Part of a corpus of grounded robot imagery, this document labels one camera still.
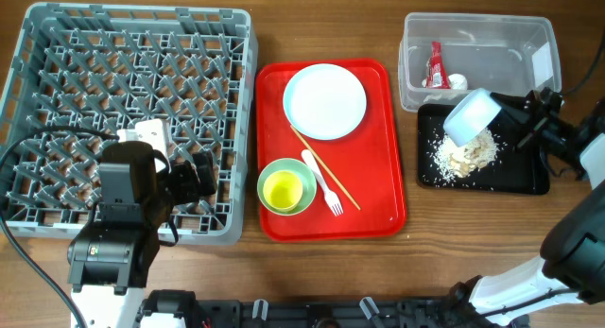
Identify white small bowl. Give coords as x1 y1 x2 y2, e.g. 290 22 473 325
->
443 88 501 147

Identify yellow plastic cup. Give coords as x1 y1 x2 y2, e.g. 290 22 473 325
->
262 170 303 213

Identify green plastic bowl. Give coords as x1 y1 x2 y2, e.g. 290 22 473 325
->
257 158 317 216

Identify red snack wrapper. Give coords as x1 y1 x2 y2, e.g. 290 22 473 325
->
425 42 451 89

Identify wooden chopstick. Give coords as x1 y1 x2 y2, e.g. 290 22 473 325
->
290 125 361 211

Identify rice and food scraps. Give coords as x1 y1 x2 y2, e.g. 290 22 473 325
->
418 129 510 189

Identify light blue round plate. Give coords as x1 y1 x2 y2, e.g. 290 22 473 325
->
283 63 368 141

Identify white plastic fork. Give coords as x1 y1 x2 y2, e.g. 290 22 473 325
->
301 149 343 216

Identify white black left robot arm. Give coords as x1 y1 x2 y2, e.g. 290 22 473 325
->
67 141 216 327

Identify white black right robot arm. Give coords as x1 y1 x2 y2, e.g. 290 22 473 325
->
443 88 604 327

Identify black waste tray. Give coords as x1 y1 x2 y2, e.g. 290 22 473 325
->
417 104 550 195

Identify clear plastic waste bin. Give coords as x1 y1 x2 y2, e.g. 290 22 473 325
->
398 12 562 112

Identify grey plastic dishwasher rack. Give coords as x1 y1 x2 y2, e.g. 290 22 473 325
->
1 3 258 245

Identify red plastic tray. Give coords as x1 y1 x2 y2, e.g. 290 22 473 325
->
255 59 406 242

